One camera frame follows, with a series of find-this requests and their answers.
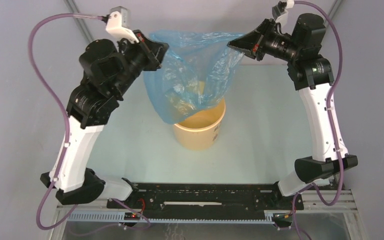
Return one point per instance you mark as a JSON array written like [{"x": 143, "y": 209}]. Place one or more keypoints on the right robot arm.
[{"x": 313, "y": 79}]

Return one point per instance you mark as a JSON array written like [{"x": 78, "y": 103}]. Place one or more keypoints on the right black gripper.
[{"x": 254, "y": 44}]

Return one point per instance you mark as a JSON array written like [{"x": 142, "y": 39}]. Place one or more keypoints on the right corner aluminium post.
[{"x": 335, "y": 6}]

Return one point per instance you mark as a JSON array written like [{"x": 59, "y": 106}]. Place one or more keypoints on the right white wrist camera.
[{"x": 280, "y": 11}]

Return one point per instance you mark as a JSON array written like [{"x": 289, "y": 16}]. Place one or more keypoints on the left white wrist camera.
[{"x": 118, "y": 25}]

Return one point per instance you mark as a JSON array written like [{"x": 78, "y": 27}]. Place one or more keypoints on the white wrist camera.
[
  {"x": 118, "y": 25},
  {"x": 280, "y": 11}
]

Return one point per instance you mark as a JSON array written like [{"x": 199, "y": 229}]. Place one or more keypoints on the blue plastic trash bag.
[{"x": 197, "y": 71}]

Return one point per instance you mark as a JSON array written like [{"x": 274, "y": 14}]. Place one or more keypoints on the yellow trash bin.
[{"x": 200, "y": 131}]

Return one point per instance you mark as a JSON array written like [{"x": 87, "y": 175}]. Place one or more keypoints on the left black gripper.
[{"x": 154, "y": 52}]

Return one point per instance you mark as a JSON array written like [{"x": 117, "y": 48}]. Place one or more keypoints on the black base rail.
[{"x": 208, "y": 201}]

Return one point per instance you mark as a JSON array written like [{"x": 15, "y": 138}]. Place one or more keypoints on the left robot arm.
[{"x": 109, "y": 69}]

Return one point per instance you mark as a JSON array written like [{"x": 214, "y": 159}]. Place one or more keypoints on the left corner aluminium post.
[{"x": 80, "y": 22}]

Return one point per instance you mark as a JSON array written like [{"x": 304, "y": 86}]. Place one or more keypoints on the small electronics board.
[{"x": 129, "y": 216}]

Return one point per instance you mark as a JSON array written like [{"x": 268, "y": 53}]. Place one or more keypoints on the corner aluminium post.
[
  {"x": 80, "y": 22},
  {"x": 335, "y": 6}
]

